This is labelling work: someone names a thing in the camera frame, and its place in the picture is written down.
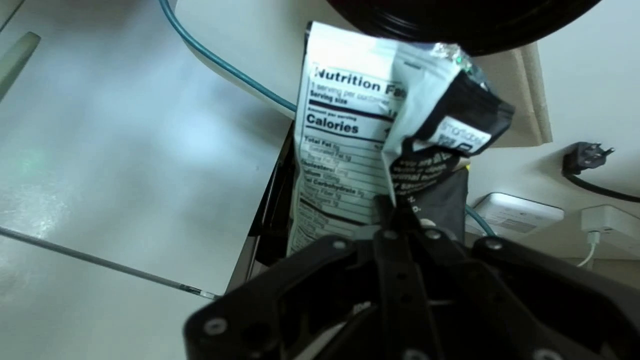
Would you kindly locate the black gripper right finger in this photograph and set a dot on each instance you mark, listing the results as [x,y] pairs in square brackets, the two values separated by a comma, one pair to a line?
[533,293]

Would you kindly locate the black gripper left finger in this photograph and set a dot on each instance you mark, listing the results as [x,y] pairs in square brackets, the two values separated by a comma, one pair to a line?
[286,301]

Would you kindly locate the white and black snack packet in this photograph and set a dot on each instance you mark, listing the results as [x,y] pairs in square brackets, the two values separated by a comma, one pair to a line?
[340,133]

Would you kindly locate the black bowl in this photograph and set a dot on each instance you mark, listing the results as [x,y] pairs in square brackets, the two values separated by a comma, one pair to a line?
[467,20]

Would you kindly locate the white power adapter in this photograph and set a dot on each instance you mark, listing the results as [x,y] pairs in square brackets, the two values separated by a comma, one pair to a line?
[613,227]

